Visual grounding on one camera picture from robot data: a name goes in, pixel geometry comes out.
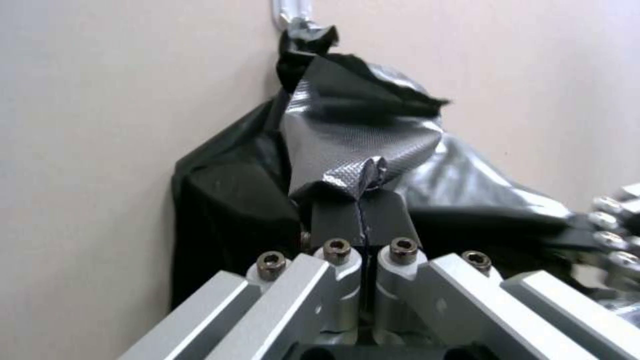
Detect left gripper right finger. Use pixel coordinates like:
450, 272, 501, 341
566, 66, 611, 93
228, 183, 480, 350
365, 194, 640, 360

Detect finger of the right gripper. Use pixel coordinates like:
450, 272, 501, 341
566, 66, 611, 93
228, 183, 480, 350
552, 183, 640, 301

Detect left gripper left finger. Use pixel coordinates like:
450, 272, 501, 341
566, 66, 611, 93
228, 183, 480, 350
117, 193, 369, 360

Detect black plastic trash bag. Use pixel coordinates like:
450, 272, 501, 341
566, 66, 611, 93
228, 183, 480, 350
168, 25, 640, 320

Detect silver metal hook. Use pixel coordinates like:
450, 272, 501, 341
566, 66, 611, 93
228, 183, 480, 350
271, 0, 315, 30

